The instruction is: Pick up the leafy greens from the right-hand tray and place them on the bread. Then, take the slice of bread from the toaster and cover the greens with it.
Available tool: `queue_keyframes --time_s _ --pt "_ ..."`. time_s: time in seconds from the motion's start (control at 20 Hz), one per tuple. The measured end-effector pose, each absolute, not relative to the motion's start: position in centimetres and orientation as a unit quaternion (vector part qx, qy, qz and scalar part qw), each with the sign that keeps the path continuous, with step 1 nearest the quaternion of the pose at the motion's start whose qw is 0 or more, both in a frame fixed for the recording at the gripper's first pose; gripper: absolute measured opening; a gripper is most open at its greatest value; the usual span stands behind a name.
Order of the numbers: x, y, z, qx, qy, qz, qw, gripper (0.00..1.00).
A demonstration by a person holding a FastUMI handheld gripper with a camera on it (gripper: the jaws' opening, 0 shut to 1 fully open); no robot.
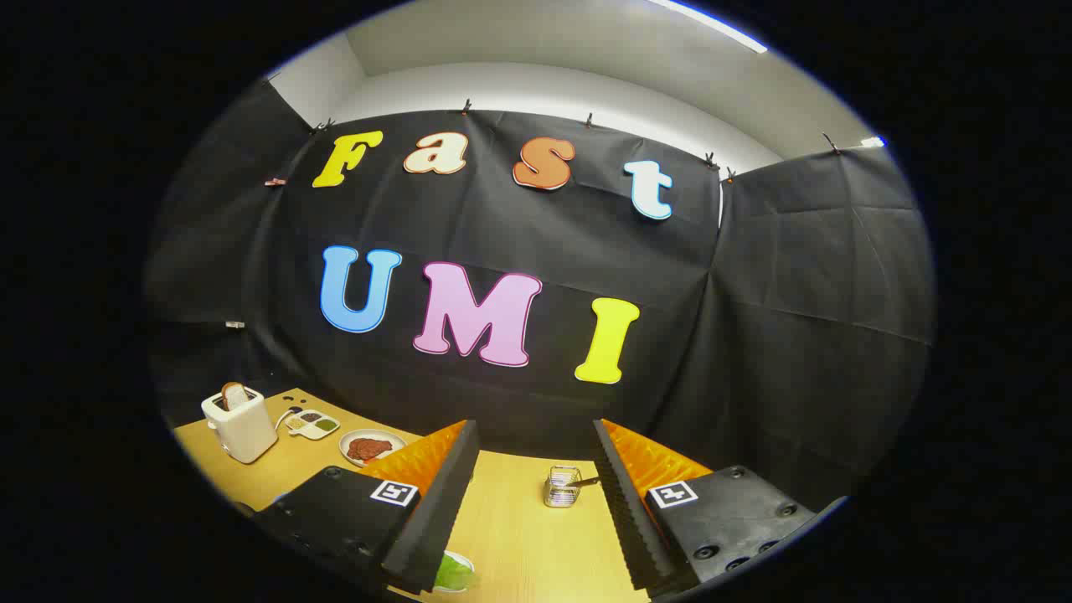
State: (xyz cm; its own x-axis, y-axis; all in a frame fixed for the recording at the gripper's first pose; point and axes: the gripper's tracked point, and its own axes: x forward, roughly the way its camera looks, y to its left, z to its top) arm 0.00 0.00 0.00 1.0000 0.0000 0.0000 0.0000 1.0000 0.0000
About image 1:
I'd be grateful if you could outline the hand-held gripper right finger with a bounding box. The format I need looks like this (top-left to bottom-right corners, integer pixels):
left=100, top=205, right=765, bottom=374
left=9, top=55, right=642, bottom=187
left=593, top=418, right=819, bottom=598

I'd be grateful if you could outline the black backdrop cloth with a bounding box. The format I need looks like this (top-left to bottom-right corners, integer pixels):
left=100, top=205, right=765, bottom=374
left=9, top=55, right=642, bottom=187
left=142, top=80, right=935, bottom=512

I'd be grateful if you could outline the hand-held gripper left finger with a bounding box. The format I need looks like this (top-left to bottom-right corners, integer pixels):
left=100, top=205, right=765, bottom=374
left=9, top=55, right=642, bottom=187
left=251, top=419, right=482, bottom=596

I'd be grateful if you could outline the white toaster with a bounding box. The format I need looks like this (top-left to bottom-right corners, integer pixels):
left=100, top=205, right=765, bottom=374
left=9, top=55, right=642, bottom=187
left=201, top=387, right=279, bottom=464

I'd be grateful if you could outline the square white plate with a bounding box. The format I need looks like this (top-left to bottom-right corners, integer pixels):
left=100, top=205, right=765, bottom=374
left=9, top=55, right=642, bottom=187
left=435, top=550, right=477, bottom=594

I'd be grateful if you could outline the metal wire basket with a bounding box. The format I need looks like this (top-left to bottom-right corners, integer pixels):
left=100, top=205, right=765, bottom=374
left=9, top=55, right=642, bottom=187
left=544, top=466, right=583, bottom=508

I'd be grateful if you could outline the round white plate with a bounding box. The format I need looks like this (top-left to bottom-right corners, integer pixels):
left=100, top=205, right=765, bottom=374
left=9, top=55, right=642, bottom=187
left=339, top=429, right=408, bottom=468

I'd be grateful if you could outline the white divided condiment dish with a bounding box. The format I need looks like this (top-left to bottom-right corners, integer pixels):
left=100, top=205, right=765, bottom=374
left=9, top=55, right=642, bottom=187
left=285, top=410, right=341, bottom=441

